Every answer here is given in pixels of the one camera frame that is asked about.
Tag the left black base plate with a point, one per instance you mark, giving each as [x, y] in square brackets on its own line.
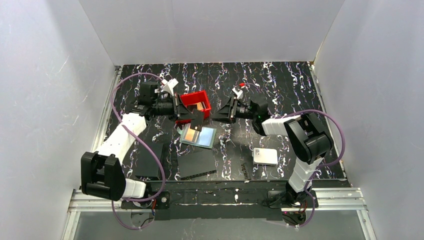
[162, 202]

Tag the mint green card holder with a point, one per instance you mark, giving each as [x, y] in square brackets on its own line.
[203, 138]

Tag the black flat plate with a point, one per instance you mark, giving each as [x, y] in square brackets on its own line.
[196, 164]

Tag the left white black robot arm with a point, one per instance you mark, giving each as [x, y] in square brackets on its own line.
[101, 170]

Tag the orange card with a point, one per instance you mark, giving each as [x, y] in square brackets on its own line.
[191, 135]

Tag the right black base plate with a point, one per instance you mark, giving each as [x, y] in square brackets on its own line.
[279, 199]

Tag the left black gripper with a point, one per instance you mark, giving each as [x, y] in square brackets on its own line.
[178, 106]

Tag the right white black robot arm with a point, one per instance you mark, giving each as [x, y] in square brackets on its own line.
[309, 140]

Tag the black rectangular block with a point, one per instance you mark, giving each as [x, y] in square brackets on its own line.
[145, 164]

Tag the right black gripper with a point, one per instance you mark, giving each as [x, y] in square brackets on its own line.
[233, 108]

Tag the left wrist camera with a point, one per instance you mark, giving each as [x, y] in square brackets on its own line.
[168, 86]

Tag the red plastic bin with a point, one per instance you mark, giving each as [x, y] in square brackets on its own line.
[197, 101]

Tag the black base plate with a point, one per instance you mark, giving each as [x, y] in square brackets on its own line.
[279, 199]
[162, 202]

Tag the small black comb strip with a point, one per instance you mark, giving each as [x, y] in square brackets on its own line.
[245, 172]

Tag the white flat box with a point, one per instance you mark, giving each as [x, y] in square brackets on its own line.
[265, 156]

